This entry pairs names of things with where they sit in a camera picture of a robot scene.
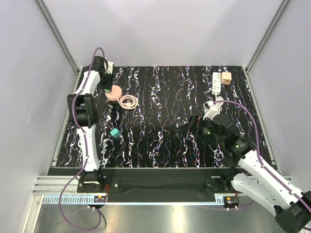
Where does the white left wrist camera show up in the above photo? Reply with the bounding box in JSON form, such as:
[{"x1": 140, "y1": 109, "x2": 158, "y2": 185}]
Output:
[{"x1": 106, "y1": 61, "x2": 114, "y2": 74}]

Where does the teal plug adapter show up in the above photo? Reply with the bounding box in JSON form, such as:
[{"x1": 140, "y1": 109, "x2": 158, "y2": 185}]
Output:
[{"x1": 110, "y1": 128, "x2": 121, "y2": 139}]

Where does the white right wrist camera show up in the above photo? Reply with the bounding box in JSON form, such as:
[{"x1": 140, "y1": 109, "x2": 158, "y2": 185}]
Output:
[{"x1": 203, "y1": 100, "x2": 215, "y2": 113}]

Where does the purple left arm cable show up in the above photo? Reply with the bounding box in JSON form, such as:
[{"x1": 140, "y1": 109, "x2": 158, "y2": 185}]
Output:
[{"x1": 58, "y1": 47, "x2": 107, "y2": 231}]

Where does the aluminium frame rail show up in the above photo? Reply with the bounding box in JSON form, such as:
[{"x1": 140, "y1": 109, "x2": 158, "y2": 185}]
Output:
[{"x1": 33, "y1": 176, "x2": 239, "y2": 206}]

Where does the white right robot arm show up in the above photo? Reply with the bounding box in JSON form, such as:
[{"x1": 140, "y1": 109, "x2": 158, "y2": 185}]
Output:
[{"x1": 176, "y1": 114, "x2": 311, "y2": 233}]

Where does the pink round power strip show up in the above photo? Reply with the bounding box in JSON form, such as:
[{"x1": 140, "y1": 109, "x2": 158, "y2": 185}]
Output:
[{"x1": 105, "y1": 85, "x2": 123, "y2": 101}]

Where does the white power strip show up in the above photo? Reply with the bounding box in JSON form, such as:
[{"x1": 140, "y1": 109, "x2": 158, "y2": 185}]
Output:
[{"x1": 211, "y1": 72, "x2": 221, "y2": 95}]

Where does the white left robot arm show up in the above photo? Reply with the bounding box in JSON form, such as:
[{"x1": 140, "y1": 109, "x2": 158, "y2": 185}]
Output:
[{"x1": 67, "y1": 56, "x2": 114, "y2": 193}]

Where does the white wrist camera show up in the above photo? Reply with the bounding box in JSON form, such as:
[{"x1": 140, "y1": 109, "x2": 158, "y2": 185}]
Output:
[
  {"x1": 106, "y1": 61, "x2": 114, "y2": 74},
  {"x1": 203, "y1": 100, "x2": 215, "y2": 113}
]

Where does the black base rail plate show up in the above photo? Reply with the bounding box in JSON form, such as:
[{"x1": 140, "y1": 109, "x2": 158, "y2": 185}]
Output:
[{"x1": 77, "y1": 166, "x2": 241, "y2": 195}]

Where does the beige cube adapter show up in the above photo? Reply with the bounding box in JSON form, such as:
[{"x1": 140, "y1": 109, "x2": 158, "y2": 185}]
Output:
[{"x1": 221, "y1": 72, "x2": 232, "y2": 85}]

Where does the pink coiled power cable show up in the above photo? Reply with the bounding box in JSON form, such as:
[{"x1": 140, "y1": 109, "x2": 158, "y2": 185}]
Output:
[{"x1": 117, "y1": 95, "x2": 139, "y2": 110}]

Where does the white coiled power cable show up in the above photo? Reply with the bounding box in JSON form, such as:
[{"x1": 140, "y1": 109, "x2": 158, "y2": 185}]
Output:
[{"x1": 203, "y1": 95, "x2": 225, "y2": 121}]

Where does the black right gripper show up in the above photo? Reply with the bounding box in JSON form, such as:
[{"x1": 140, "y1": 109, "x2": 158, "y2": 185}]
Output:
[{"x1": 175, "y1": 114, "x2": 224, "y2": 145}]

